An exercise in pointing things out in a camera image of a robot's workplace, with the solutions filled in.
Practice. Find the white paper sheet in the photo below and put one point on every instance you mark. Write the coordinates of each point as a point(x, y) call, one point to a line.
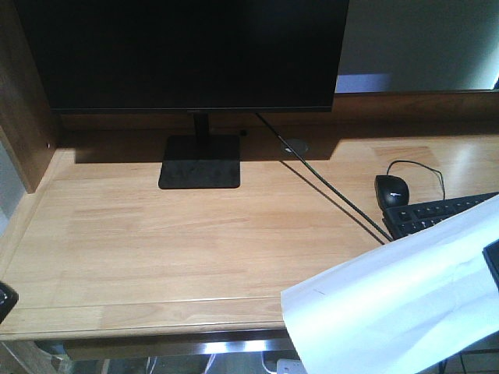
point(402, 307)

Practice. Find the wooden desk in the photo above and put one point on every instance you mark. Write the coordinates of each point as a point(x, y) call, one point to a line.
point(107, 261)

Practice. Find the black computer monitor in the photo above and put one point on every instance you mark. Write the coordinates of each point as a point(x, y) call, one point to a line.
point(194, 57)

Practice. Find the black computer mouse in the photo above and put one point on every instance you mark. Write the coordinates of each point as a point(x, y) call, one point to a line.
point(391, 191)

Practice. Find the black keyboard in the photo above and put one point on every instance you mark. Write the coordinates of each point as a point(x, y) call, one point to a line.
point(402, 221)

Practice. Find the white power strip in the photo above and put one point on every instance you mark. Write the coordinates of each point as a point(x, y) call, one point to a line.
point(287, 362)

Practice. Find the grey desk cable grommet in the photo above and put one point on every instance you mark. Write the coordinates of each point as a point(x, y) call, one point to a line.
point(298, 145)

